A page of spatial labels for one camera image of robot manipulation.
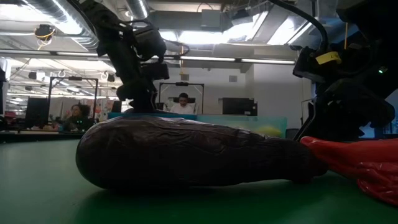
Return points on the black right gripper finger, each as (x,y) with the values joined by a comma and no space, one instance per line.
(306,123)

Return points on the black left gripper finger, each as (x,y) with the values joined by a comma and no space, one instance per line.
(138,96)

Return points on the yellow round produce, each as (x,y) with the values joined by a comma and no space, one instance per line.
(269,131)

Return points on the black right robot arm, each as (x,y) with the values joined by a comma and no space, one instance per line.
(370,34)

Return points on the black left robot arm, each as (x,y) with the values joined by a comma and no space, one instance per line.
(96,18)

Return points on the red crinkled produce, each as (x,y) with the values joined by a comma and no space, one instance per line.
(382,185)

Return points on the narrow black monitor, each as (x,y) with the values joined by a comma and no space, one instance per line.
(117,106)

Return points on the person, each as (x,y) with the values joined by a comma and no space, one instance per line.
(183,105)
(77,119)

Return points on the red glossy pepper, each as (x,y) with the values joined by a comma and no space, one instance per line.
(348,155)

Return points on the yellow label tape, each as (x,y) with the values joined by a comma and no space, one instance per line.
(328,58)

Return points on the large black monitor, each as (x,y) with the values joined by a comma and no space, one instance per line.
(239,106)

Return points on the long ceiling light bar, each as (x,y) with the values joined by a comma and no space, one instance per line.
(264,61)

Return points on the dark purple eggplant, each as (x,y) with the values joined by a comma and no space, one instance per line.
(192,152)

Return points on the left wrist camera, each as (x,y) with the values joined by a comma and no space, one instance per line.
(155,71)

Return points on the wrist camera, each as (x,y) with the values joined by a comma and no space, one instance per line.
(306,67)
(155,71)

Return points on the round silver duct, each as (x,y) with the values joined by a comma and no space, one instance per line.
(136,7)

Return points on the black frame stand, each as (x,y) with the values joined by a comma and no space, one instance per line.
(73,78)
(192,84)

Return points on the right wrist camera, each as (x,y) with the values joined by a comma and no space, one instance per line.
(306,67)

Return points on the corrugated silver duct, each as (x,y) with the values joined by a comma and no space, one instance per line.
(62,18)

